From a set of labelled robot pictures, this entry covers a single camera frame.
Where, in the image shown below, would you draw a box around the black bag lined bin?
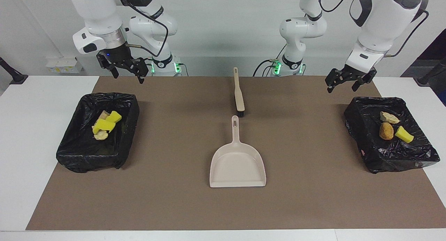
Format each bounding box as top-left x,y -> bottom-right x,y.
344,96 -> 440,174
56,92 -> 140,173

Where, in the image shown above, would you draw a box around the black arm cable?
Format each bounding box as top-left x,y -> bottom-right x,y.
315,0 -> 430,58
111,0 -> 169,58

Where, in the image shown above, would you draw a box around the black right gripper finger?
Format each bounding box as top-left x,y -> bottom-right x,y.
120,57 -> 149,84
96,51 -> 120,78

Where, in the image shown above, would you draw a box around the orange brown sponge lump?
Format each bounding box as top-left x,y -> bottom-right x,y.
379,122 -> 394,141

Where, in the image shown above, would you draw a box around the brown paper table mat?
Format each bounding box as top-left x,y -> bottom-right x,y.
26,76 -> 446,231

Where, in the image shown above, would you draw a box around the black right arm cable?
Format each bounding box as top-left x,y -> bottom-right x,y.
111,0 -> 169,58

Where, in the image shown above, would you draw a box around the white wall socket box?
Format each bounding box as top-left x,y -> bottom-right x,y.
46,57 -> 84,74

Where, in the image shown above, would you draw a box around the black stand foot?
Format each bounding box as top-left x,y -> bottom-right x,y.
0,57 -> 28,85
417,58 -> 446,86

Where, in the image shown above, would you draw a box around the dark furniture panel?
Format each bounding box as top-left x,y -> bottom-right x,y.
401,28 -> 446,106

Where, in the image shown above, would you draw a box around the beige hand brush black bristles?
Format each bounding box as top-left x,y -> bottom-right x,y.
233,67 -> 246,116

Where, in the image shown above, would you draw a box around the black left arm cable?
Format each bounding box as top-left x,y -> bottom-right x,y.
315,0 -> 430,58

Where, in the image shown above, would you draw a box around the beige plastic dustpan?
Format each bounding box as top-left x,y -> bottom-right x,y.
209,115 -> 267,188

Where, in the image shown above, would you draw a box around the black base cable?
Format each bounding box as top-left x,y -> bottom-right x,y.
253,59 -> 279,77

